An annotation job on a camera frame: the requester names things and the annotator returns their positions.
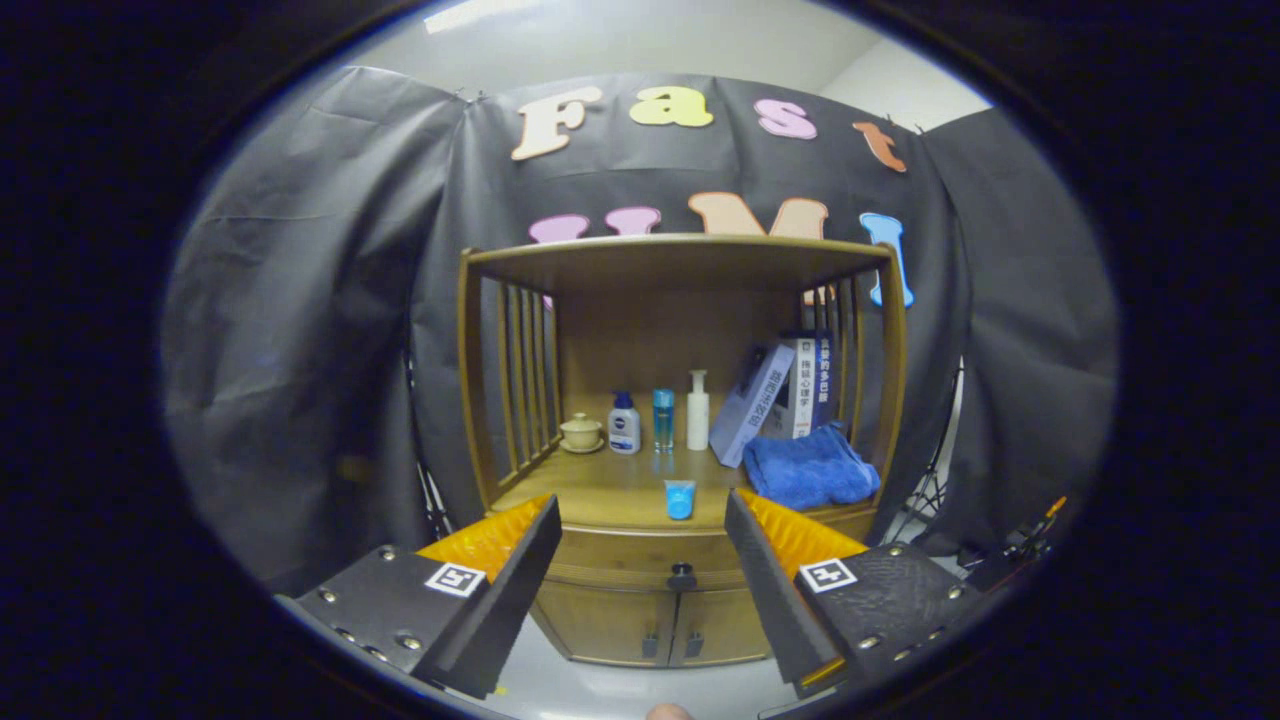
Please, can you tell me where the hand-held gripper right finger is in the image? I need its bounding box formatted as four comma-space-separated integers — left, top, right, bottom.
724, 487, 993, 698

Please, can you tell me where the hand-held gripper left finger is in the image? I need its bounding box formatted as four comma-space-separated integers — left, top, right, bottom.
275, 492, 563, 701

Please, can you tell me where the wooden drawer with black knob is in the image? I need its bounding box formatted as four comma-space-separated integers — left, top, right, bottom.
540, 500, 883, 593

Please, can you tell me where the wooden countertop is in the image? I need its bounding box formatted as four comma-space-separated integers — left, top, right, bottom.
490, 447, 881, 531

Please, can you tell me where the wooden cabinet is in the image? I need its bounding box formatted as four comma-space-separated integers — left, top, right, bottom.
458, 233, 909, 669

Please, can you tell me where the blue towel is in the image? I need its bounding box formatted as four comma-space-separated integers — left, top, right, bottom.
742, 423, 882, 512

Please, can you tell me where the lavender book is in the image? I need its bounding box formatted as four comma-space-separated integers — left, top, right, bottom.
709, 345, 797, 469

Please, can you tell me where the black tripod stand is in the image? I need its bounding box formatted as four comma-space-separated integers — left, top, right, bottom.
885, 360, 966, 546

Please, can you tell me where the white pump bottle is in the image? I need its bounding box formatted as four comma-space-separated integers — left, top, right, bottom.
686, 370, 711, 452

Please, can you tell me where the beige lidded teacup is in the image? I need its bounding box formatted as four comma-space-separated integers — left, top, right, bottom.
559, 413, 606, 455

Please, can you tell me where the white book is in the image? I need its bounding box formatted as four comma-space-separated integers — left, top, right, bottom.
765, 338, 821, 441

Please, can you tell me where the white bottle with blue cap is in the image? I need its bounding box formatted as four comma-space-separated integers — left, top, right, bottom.
608, 391, 642, 456

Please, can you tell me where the black device with orange tip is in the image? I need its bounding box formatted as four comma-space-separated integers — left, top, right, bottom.
955, 497, 1068, 593

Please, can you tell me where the black backdrop cloth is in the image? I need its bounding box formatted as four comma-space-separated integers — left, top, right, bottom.
160, 65, 1119, 596

